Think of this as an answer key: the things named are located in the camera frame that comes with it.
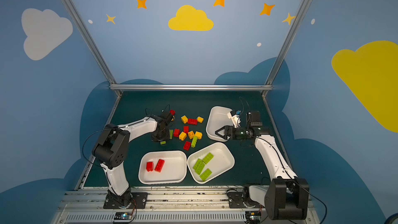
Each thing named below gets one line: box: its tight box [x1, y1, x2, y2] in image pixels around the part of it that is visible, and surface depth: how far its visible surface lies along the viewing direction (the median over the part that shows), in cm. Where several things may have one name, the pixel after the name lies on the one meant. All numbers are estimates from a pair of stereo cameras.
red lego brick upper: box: [187, 118, 198, 125], surface depth 106 cm
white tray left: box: [137, 150, 188, 185], surface depth 86 cm
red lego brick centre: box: [173, 128, 181, 138], surface depth 98 cm
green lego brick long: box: [192, 158, 205, 174], surface depth 86 cm
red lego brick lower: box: [183, 141, 192, 151], surface depth 93 cm
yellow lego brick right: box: [194, 131, 203, 140], surface depth 98 cm
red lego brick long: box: [154, 158, 165, 173], surface depth 86 cm
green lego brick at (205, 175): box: [199, 168, 213, 182], surface depth 84 cm
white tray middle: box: [187, 142, 236, 185], surface depth 88 cm
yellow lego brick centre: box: [178, 131, 188, 142], surface depth 97 cm
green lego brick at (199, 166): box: [192, 158, 206, 175], surface depth 86 cm
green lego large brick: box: [202, 152, 215, 165], surface depth 89 cm
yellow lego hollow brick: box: [187, 130, 195, 140], surface depth 97 cm
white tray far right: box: [205, 105, 234, 143], surface depth 107 cm
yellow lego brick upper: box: [180, 115, 189, 124], surface depth 106 cm
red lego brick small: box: [145, 161, 154, 172], surface depth 84 cm
